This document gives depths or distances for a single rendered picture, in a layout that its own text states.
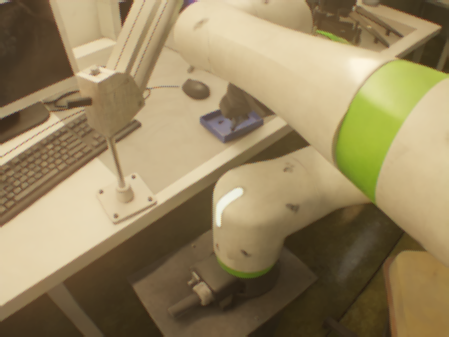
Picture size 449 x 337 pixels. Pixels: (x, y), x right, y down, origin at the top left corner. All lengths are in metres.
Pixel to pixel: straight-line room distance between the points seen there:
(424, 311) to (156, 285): 0.70
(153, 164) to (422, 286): 0.80
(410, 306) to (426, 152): 0.81
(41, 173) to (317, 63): 0.65
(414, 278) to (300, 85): 0.84
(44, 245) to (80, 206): 0.11
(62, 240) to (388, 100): 0.59
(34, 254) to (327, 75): 0.58
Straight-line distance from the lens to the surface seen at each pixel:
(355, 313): 1.65
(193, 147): 0.79
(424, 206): 0.22
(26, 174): 0.81
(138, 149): 0.80
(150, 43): 0.59
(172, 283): 0.70
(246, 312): 0.67
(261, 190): 0.51
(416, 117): 0.23
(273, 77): 0.32
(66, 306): 0.83
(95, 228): 0.66
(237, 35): 0.39
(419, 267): 1.09
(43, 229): 0.70
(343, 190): 0.54
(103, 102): 0.52
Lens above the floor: 1.42
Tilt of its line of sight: 43 degrees down
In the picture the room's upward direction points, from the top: 2 degrees clockwise
